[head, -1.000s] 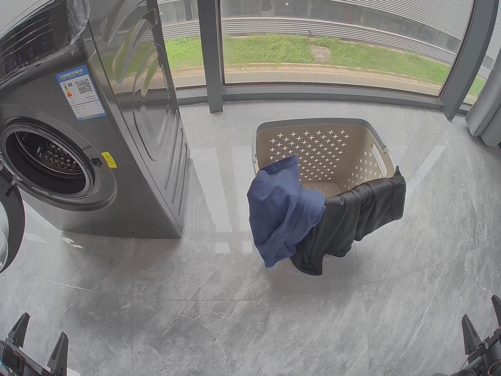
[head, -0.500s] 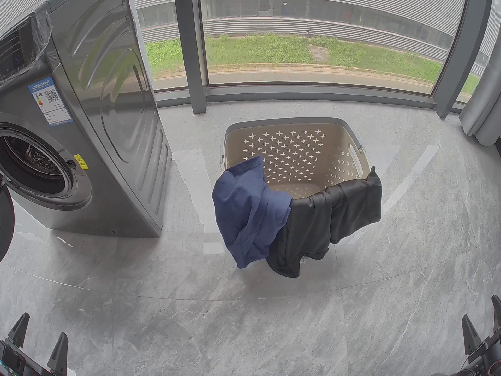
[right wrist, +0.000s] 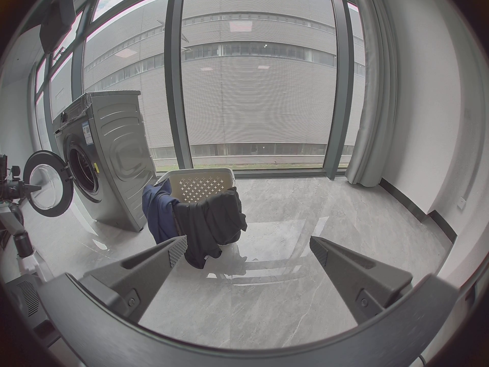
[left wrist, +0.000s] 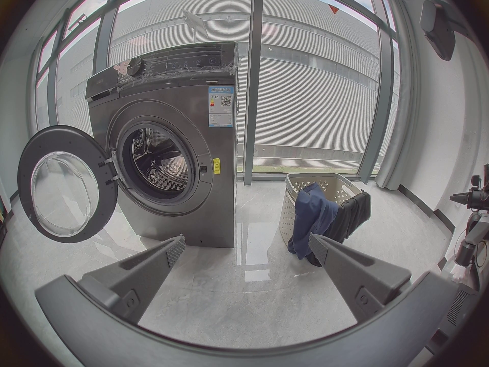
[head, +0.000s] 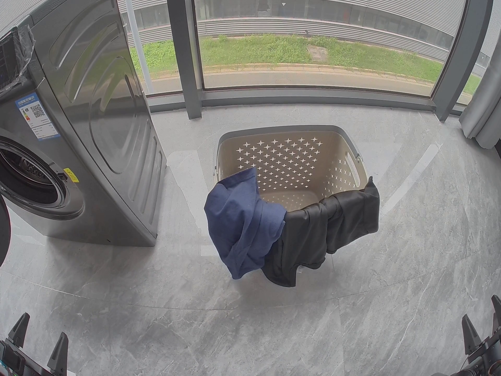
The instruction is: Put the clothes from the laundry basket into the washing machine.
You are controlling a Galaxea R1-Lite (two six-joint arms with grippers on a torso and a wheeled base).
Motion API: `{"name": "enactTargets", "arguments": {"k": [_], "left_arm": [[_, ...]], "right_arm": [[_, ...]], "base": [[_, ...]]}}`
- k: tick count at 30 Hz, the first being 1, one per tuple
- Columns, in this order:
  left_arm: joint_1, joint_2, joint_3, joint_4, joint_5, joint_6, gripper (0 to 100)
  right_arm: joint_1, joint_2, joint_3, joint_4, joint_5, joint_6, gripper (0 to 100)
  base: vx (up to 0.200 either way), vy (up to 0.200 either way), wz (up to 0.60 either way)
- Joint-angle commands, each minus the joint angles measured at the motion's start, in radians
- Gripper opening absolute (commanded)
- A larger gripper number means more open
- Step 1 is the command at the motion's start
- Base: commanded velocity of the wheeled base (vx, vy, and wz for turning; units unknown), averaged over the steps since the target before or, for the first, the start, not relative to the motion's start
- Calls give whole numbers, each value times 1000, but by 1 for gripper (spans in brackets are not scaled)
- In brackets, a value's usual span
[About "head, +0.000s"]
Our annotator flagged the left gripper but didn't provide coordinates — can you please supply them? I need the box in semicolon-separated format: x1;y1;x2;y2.
0;312;69;376

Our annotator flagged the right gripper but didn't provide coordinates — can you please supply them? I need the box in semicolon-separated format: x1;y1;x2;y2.
458;295;501;376

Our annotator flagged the washing machine door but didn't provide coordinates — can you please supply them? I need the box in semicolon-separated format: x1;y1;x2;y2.
0;199;12;268

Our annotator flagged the grey washing machine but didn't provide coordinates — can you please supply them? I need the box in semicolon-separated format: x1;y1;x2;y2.
0;0;168;247

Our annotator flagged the cream laundry basket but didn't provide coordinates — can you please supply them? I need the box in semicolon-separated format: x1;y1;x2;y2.
212;125;363;220

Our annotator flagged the white curtain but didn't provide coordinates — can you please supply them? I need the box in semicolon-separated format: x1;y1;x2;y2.
458;52;501;150

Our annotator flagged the black garment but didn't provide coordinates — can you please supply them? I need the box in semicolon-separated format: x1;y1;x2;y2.
261;176;380;288

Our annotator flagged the dark blue T-shirt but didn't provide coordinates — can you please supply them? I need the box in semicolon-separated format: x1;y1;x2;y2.
204;166;288;280

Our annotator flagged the window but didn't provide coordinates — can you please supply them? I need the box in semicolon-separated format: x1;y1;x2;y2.
113;0;501;123

